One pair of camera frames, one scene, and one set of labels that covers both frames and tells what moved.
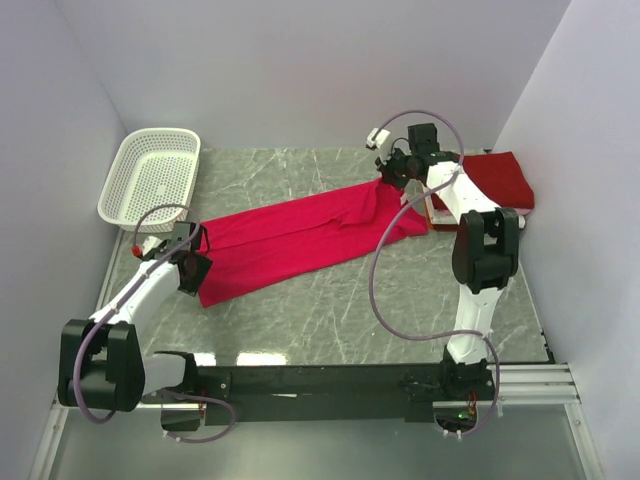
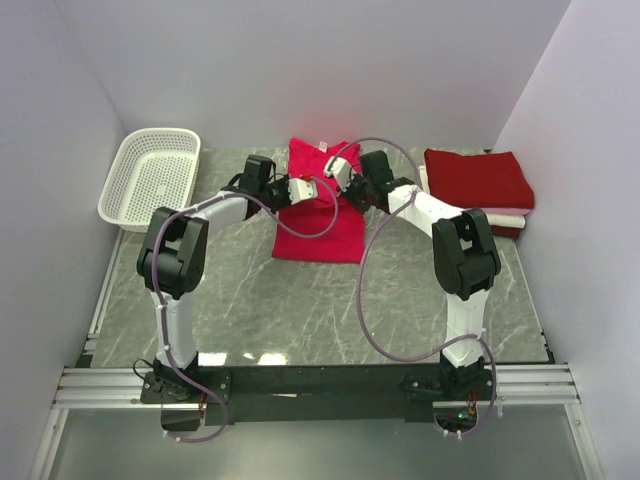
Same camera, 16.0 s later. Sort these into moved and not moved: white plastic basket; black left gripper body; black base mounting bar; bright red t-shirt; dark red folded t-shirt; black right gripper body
Moved: black right gripper body; bright red t-shirt; black left gripper body
Not moved: black base mounting bar; dark red folded t-shirt; white plastic basket
